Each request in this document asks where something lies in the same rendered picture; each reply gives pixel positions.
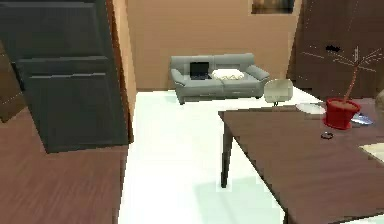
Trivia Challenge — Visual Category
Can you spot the grey sofa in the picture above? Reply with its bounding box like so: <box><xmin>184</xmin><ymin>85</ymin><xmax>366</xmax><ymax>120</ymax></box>
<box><xmin>169</xmin><ymin>52</ymin><xmax>271</xmax><ymax>105</ymax></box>

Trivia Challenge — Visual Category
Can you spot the black laptop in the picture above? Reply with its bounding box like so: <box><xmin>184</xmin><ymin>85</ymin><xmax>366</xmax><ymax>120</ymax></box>
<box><xmin>189</xmin><ymin>61</ymin><xmax>213</xmax><ymax>81</ymax></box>

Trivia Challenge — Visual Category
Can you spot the white cushion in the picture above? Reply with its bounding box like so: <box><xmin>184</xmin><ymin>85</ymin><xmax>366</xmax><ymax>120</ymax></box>
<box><xmin>211</xmin><ymin>68</ymin><xmax>245</xmax><ymax>81</ymax></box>

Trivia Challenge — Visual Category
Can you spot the pale round chair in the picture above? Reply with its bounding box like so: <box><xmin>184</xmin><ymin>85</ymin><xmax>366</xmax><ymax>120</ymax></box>
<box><xmin>263</xmin><ymin>78</ymin><xmax>294</xmax><ymax>107</ymax></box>

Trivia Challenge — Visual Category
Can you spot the white plate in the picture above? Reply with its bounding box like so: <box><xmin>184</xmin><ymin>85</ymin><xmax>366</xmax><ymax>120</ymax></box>
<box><xmin>295</xmin><ymin>102</ymin><xmax>327</xmax><ymax>116</ymax></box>

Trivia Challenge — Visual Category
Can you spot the dark grey room door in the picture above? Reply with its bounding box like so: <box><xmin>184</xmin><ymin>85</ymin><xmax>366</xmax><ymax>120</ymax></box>
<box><xmin>0</xmin><ymin>0</ymin><xmax>130</xmax><ymax>155</ymax></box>

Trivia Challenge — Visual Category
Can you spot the dark brown wooden table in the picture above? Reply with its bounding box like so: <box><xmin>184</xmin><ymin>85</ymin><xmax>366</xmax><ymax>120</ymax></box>
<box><xmin>217</xmin><ymin>97</ymin><xmax>384</xmax><ymax>224</ymax></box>

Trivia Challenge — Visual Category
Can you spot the house plant in red pot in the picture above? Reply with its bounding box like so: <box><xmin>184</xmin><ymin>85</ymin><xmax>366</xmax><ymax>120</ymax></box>
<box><xmin>301</xmin><ymin>45</ymin><xmax>384</xmax><ymax>131</ymax></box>

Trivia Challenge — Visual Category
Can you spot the dark brown room door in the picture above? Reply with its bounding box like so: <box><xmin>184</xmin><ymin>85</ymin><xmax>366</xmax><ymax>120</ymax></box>
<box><xmin>287</xmin><ymin>0</ymin><xmax>384</xmax><ymax>101</ymax></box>

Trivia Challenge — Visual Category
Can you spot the pale blue flat object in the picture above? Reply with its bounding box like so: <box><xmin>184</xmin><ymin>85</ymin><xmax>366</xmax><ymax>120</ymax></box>
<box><xmin>351</xmin><ymin>112</ymin><xmax>374</xmax><ymax>126</ymax></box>

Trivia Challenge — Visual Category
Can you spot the cream flat object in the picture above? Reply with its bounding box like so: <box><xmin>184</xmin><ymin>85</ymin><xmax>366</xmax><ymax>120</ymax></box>
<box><xmin>358</xmin><ymin>142</ymin><xmax>384</xmax><ymax>164</ymax></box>

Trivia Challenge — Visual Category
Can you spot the framed wall picture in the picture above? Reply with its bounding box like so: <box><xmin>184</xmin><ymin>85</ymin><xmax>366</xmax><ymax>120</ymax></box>
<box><xmin>251</xmin><ymin>0</ymin><xmax>296</xmax><ymax>15</ymax></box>

